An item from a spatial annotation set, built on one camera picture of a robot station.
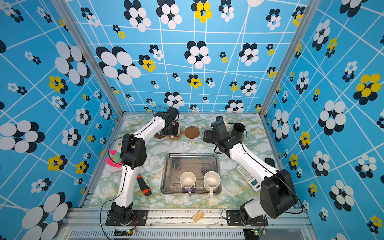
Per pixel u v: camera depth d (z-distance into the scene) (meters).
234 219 0.72
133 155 0.60
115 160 0.89
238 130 0.96
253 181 0.85
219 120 0.75
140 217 0.74
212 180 0.85
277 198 0.42
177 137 1.05
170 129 0.87
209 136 0.77
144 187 0.84
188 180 0.85
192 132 1.09
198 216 0.74
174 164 1.12
